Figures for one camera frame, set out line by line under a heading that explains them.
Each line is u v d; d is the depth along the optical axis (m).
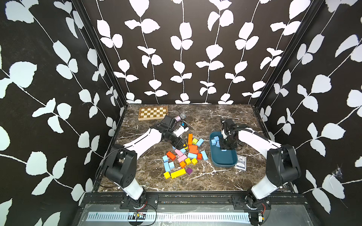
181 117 1.10
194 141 0.95
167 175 0.82
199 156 0.90
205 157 0.90
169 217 0.70
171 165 0.86
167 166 0.85
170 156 0.89
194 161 0.87
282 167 0.46
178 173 0.84
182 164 0.86
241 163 0.88
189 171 0.84
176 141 0.77
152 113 1.11
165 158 0.88
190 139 0.98
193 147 0.94
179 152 0.92
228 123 0.75
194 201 0.75
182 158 0.90
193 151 0.93
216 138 0.96
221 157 0.90
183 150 0.93
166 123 0.71
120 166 0.45
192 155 0.91
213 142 0.95
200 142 0.97
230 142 0.76
